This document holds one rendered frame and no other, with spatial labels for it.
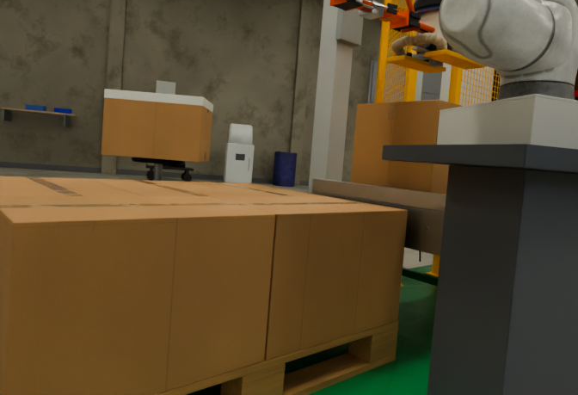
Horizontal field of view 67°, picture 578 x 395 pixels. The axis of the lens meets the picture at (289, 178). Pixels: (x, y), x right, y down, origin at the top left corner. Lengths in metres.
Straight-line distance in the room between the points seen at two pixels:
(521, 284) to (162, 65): 10.08
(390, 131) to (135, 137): 1.63
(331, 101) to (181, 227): 2.04
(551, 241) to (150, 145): 2.29
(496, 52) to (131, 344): 0.96
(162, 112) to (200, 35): 8.13
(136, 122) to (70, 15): 8.32
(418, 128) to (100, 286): 1.24
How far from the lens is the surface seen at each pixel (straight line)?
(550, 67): 1.12
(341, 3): 1.63
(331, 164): 2.92
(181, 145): 2.78
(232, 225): 1.09
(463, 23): 0.95
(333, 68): 2.96
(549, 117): 0.98
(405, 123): 1.78
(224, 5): 11.13
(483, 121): 1.06
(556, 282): 1.10
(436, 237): 1.61
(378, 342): 1.63
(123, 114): 2.89
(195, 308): 1.10
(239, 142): 9.33
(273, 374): 1.32
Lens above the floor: 0.70
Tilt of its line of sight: 3 degrees down
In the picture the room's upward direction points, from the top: 5 degrees clockwise
